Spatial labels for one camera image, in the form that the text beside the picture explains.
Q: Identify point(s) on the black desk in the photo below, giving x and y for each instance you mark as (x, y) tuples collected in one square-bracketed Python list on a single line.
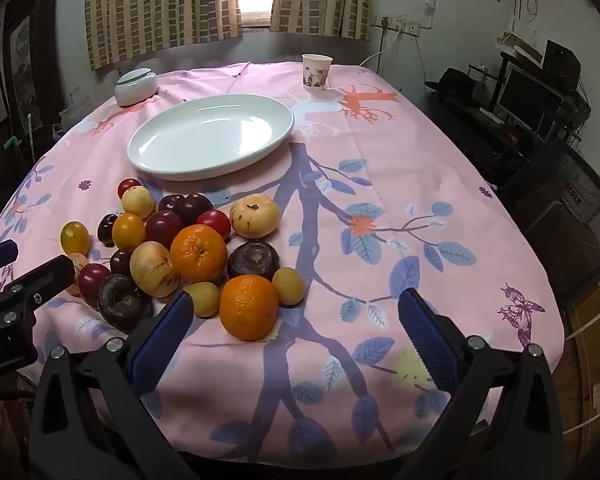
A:
[(480, 135)]

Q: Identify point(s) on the white oval plate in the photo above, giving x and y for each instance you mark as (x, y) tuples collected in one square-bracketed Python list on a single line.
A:
[(205, 135)]

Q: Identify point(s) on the orange cherry tomato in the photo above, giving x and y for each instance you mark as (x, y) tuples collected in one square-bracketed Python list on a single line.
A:
[(128, 231)]

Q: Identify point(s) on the small yellow round fruit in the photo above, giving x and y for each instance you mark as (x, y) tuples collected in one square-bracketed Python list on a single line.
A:
[(204, 298), (288, 286)]

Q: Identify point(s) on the black computer monitor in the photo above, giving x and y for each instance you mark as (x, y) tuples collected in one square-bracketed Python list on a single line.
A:
[(530, 97)]

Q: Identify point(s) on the mandarin orange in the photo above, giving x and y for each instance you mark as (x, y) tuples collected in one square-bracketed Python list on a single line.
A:
[(248, 307), (199, 252)]

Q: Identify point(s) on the white lidded ceramic jar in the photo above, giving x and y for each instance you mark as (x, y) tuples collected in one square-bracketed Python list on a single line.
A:
[(135, 90)]

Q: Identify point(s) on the black hat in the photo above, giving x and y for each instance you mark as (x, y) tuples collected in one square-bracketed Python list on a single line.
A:
[(452, 87)]

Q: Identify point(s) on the printed paper cup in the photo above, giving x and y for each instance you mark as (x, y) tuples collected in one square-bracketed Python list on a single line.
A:
[(316, 72)]

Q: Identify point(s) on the small beige round fruit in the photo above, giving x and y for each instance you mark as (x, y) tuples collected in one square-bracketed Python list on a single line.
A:
[(137, 201)]

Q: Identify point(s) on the black water chestnut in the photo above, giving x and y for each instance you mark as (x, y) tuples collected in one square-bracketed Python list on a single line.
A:
[(122, 302), (253, 260)]

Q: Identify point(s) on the dark framed picture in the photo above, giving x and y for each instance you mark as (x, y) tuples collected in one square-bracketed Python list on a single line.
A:
[(20, 60)]

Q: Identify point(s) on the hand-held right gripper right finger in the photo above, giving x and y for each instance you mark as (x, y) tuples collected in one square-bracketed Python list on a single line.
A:
[(427, 340)]

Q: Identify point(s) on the white stick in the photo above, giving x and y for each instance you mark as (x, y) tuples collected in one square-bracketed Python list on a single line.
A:
[(31, 135)]

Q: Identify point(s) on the beige dimpled round fruit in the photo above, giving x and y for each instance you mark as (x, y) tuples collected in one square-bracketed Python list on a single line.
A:
[(255, 216)]

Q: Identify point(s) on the pink printed tablecloth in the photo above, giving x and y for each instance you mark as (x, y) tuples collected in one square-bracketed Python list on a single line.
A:
[(380, 170)]

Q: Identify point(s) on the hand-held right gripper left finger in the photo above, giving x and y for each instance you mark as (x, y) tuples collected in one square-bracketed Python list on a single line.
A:
[(160, 345)]

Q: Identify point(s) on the dark red cherry tomato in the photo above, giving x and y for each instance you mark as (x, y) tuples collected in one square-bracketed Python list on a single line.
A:
[(163, 227)]

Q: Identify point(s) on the yellow cherry tomato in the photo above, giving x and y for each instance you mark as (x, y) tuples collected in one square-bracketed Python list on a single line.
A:
[(74, 237)]

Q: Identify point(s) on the white power strip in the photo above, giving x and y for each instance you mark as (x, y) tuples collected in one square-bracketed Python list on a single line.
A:
[(397, 25)]

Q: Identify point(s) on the beige speckled oval fruit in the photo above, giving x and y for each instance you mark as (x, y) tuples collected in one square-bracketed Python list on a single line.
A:
[(153, 268)]

